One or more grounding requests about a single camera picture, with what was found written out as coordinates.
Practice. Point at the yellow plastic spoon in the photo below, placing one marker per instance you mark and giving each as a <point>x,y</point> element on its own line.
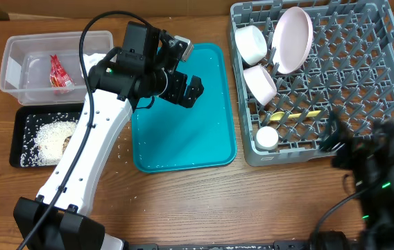
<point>277,116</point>

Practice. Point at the large white plate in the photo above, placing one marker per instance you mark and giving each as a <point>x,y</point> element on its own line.
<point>292,39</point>

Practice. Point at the white cup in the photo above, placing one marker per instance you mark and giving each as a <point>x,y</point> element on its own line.
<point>266,138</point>

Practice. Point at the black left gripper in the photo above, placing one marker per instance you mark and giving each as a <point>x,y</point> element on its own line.
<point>175,94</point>

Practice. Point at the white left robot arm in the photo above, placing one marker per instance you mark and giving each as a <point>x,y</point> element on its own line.
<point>144,66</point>

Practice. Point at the clear plastic waste bin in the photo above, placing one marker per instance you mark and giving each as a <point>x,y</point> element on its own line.
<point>26,66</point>

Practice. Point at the red snack wrapper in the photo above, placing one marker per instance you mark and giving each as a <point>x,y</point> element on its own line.
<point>61,82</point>

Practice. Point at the brown food scraps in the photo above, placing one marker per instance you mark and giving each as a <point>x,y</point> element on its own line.
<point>65,143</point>

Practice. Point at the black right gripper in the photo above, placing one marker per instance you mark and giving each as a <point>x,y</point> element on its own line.
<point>349,143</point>

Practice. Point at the small white bowl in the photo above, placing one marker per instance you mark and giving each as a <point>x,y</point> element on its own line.
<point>251,44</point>

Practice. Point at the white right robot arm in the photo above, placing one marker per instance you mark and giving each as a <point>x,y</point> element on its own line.
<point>374,189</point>

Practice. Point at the rice grains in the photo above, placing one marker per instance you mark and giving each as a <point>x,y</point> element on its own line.
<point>43,137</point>

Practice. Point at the grey dishwasher rack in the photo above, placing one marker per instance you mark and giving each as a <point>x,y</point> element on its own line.
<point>350,69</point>

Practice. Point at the pink bowl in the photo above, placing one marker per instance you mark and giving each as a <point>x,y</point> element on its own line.
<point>260,83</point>

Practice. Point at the white tissue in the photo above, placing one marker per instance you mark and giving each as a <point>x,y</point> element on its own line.
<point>92,60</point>

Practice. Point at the black tray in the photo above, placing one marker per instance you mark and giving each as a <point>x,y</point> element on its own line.
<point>18,131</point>

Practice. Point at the teal serving tray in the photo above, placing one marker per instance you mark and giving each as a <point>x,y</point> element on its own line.
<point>168,137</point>

